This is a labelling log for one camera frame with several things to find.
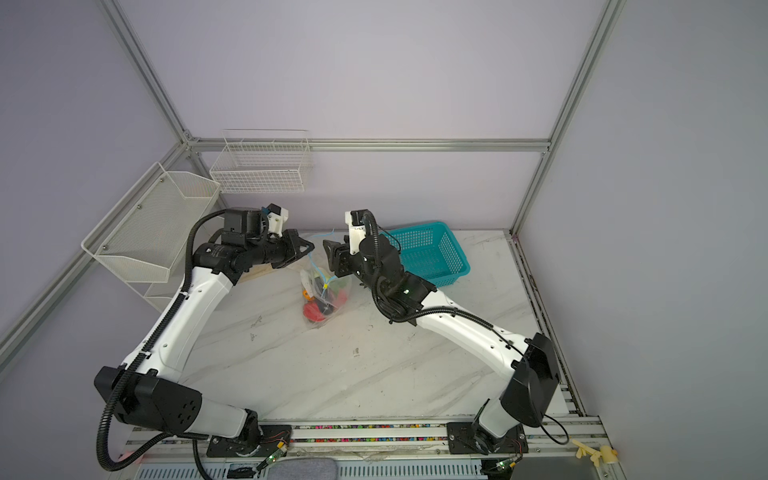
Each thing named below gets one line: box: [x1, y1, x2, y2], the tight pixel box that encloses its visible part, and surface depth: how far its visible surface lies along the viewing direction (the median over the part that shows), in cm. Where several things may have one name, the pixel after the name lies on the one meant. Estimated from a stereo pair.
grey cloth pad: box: [267, 458, 339, 480], surface depth 69 cm
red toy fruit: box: [303, 302, 326, 322], surface depth 88 cm
